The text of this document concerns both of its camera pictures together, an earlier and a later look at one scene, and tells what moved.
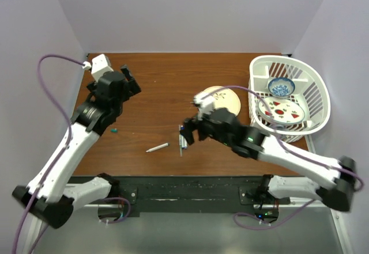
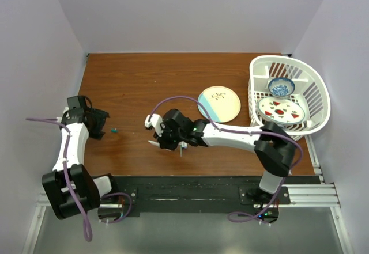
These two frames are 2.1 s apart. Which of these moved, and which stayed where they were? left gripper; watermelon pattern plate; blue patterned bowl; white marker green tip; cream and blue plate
Moved: left gripper; white marker green tip
Stayed: cream and blue plate; watermelon pattern plate; blue patterned bowl
